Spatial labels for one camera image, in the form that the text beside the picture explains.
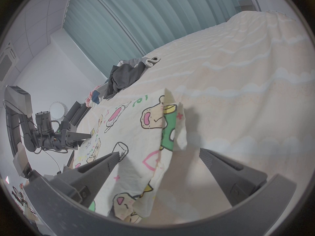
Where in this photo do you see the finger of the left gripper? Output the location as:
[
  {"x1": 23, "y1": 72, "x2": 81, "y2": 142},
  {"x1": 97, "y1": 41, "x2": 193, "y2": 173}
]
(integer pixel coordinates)
[{"x1": 67, "y1": 130, "x2": 91, "y2": 142}]

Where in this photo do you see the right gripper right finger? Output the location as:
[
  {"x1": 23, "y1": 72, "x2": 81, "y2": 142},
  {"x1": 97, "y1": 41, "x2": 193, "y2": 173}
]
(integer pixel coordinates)
[{"x1": 199, "y1": 148, "x2": 268, "y2": 207}]

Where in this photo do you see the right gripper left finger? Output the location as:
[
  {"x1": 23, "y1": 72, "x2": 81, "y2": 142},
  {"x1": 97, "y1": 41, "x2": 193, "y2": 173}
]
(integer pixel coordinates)
[{"x1": 53, "y1": 151, "x2": 121, "y2": 208}]

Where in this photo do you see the white printed pyjama top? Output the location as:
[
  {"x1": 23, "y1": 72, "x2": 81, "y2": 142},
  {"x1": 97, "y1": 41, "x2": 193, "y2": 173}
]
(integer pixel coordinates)
[{"x1": 74, "y1": 88, "x2": 188, "y2": 224}]

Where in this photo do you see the white and blue sweater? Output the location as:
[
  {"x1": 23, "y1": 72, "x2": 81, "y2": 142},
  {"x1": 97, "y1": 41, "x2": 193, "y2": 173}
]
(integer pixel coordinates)
[{"x1": 91, "y1": 84, "x2": 109, "y2": 108}]

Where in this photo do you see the pink garment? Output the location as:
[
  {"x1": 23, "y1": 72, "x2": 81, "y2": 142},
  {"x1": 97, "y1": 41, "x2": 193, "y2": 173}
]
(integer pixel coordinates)
[{"x1": 85, "y1": 88, "x2": 99, "y2": 108}]

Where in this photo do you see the black garment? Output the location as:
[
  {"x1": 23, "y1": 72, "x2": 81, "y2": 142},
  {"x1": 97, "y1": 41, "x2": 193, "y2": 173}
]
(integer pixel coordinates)
[{"x1": 103, "y1": 62, "x2": 146, "y2": 100}]

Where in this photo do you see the grey and white garment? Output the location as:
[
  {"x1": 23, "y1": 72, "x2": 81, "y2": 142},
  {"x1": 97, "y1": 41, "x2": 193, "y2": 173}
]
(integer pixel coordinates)
[{"x1": 118, "y1": 56, "x2": 161, "y2": 69}]

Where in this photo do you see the bed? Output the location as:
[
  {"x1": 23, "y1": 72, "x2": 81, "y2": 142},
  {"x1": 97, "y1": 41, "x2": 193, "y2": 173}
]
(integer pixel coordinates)
[{"x1": 69, "y1": 9, "x2": 315, "y2": 224}]

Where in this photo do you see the ceiling air conditioner unit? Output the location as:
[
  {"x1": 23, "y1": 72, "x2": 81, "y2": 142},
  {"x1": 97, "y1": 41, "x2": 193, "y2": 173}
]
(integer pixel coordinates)
[{"x1": 0, "y1": 42, "x2": 20, "y2": 82}]

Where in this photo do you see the blue-green curtain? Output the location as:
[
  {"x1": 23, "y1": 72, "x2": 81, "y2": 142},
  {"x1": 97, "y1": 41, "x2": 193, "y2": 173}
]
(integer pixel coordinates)
[
  {"x1": 84, "y1": 0, "x2": 244, "y2": 56},
  {"x1": 63, "y1": 0, "x2": 146, "y2": 80}
]

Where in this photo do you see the grey bedside table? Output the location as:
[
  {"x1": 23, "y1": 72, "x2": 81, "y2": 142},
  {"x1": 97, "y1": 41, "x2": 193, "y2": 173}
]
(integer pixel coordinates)
[{"x1": 237, "y1": 0, "x2": 254, "y2": 11}]

